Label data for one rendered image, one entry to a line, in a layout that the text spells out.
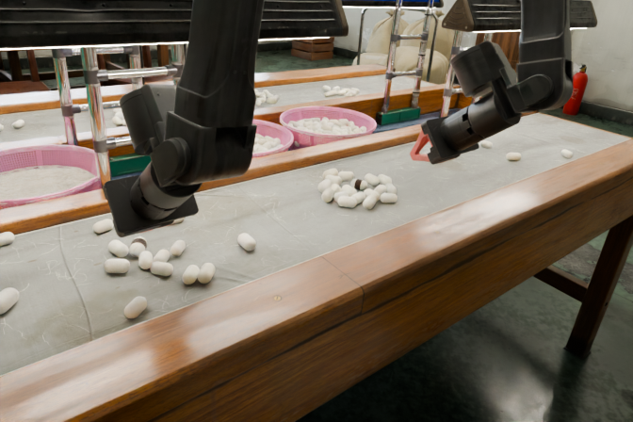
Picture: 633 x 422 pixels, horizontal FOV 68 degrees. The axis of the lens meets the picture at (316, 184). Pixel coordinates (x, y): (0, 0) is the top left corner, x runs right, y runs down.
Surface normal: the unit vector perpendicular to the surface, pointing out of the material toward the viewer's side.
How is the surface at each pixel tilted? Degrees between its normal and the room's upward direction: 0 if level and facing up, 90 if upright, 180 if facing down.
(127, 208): 51
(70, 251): 0
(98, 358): 0
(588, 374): 0
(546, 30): 67
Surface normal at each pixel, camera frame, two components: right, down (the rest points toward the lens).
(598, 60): -0.72, 0.24
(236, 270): 0.07, -0.91
